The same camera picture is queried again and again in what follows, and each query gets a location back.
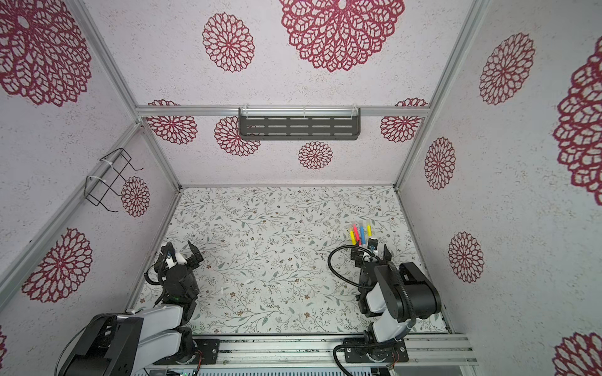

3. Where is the pink highlighter pen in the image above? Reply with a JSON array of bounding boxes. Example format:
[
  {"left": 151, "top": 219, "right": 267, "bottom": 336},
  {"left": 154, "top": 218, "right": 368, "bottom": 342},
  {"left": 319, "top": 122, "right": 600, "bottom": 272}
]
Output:
[{"left": 353, "top": 225, "right": 362, "bottom": 246}]

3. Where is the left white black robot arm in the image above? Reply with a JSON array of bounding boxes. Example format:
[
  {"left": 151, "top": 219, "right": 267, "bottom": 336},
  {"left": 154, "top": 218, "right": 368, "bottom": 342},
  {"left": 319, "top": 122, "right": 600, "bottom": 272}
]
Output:
[{"left": 53, "top": 242, "right": 204, "bottom": 375}]

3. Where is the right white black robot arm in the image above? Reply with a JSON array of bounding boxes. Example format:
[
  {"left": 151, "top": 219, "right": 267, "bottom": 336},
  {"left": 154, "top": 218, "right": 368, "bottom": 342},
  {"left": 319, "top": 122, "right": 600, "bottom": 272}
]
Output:
[{"left": 345, "top": 247, "right": 441, "bottom": 363}]

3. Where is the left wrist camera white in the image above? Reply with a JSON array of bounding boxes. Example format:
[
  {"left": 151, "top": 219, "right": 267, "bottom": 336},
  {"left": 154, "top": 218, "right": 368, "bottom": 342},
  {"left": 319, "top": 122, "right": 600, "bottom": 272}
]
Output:
[{"left": 164, "top": 251, "right": 187, "bottom": 269}]

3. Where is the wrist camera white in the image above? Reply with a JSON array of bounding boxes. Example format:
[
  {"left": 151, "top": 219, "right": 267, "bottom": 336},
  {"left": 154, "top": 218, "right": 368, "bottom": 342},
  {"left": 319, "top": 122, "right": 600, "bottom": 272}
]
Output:
[
  {"left": 164, "top": 251, "right": 187, "bottom": 269},
  {"left": 367, "top": 238, "right": 379, "bottom": 254}
]

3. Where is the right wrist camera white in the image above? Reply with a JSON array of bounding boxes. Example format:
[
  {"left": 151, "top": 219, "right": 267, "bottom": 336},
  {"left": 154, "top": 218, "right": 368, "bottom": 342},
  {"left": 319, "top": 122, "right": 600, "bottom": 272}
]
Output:
[{"left": 367, "top": 238, "right": 379, "bottom": 254}]

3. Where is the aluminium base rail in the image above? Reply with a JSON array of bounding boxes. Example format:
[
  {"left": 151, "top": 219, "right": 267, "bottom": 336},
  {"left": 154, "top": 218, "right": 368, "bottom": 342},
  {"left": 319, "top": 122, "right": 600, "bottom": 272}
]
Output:
[{"left": 135, "top": 333, "right": 478, "bottom": 370}]

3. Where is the black wire wall basket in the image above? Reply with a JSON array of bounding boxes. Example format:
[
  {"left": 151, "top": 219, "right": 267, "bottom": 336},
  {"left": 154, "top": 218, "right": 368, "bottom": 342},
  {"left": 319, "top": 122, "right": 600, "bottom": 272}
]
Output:
[{"left": 83, "top": 147, "right": 144, "bottom": 213}]

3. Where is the dark grey wall shelf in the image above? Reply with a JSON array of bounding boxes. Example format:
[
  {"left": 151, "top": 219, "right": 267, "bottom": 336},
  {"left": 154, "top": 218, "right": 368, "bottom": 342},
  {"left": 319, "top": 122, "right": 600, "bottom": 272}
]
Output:
[{"left": 238, "top": 107, "right": 362, "bottom": 141}]

